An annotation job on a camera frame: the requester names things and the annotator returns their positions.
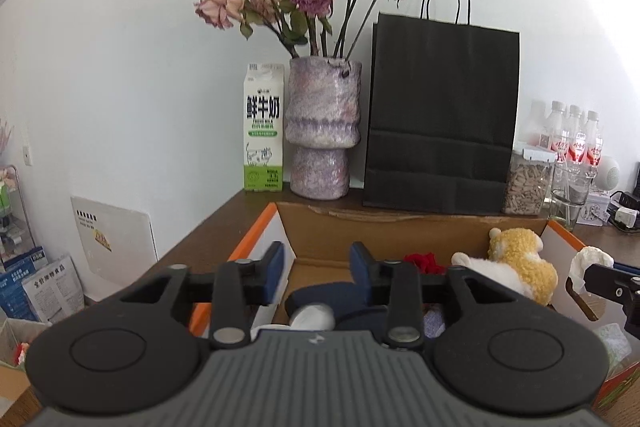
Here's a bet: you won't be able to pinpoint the orange cardboard box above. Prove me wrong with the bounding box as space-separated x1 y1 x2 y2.
188 200 640 412

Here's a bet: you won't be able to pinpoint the cardboard trash box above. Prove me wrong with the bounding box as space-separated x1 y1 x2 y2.
0 313 48 414

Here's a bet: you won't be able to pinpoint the white round speaker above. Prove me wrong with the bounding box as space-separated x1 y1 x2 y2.
594 156 620 192

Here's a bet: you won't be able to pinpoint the white bottle cap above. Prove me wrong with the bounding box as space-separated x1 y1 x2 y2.
290 303 335 332

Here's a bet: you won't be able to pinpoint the white decorated tin box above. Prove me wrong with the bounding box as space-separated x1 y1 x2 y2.
577 191 611 227

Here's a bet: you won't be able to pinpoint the white green milk carton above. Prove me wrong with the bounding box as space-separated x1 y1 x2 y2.
243 63 284 192

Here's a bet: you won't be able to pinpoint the blue white paper boxes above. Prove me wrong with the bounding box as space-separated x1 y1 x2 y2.
1 247 85 324

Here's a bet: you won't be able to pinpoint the white charger adapter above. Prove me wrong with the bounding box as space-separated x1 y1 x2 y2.
614 206 639 229

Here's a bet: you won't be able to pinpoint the white wall panel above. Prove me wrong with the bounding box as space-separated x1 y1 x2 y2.
70 196 158 286

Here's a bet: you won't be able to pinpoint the metal wire rack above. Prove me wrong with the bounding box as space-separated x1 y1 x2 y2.
0 165 36 268

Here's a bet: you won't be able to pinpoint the right water bottle red label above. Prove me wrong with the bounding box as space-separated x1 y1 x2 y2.
584 110 603 179

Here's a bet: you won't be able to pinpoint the white yellow plush alpaca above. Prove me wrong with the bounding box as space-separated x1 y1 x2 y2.
451 228 559 307

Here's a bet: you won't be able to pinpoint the dark blue fabric bundle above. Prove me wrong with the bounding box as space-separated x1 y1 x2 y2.
284 282 386 336

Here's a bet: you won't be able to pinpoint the white tissue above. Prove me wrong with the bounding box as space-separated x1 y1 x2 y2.
568 246 614 294

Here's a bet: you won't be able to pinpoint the empty glass jar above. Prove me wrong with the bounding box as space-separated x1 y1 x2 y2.
549 166 592 231

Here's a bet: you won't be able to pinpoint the black paper bag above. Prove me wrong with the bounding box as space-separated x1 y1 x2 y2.
362 0 520 216

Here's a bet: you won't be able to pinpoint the red plush rose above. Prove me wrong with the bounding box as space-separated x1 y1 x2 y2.
402 253 447 275

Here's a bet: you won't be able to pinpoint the left water bottle red label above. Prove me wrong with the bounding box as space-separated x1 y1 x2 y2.
539 101 568 162

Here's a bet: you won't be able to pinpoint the purple speckled vase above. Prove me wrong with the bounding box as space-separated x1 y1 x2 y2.
284 56 362 200

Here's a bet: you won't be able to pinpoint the middle water bottle red label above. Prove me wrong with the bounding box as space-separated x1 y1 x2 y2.
566 104 586 171

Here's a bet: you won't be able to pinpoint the clear seed container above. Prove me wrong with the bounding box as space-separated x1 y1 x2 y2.
502 144 555 216

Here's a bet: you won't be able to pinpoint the water bottle red label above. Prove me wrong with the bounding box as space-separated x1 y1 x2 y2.
566 104 586 171
584 110 603 179
539 101 568 162

